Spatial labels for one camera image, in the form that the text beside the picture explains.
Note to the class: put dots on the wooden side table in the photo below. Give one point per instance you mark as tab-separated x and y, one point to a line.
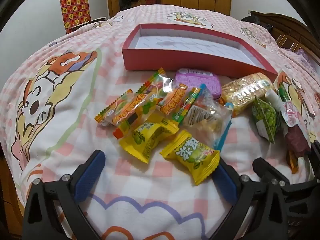
100	18

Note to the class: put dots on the pink checked printed blanket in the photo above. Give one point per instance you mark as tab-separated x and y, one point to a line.
62	105

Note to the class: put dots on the yellow candy packet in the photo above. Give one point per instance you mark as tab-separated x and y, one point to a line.
192	155
147	137

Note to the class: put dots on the dark wooden headboard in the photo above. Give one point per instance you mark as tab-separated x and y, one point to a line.
292	30

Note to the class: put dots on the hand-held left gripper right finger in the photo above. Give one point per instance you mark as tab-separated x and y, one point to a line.
226	182

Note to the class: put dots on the clear bag with blue edge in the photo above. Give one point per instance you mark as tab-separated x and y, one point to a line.
212	120

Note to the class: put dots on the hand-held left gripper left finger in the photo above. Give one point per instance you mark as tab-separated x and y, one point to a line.
87	177

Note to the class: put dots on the pink jelly pouch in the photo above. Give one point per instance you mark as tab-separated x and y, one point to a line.
295	120

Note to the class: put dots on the dark cloth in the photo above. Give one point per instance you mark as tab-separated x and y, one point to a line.
255	21

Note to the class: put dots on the red and yellow wall poster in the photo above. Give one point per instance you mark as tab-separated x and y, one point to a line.
75	12

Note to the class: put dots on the rice cracker pack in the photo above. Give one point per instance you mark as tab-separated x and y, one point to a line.
245	92

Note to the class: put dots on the green pea packet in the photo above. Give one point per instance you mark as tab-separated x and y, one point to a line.
282	92
266	120

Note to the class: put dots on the purple lace pillow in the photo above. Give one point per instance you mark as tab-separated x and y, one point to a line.
307	58

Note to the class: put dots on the purple tin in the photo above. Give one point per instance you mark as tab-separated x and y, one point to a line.
197	81

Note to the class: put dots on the red cardboard box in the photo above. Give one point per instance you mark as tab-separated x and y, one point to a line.
175	60

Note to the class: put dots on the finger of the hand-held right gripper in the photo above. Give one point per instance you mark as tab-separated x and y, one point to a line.
316	151
265	170

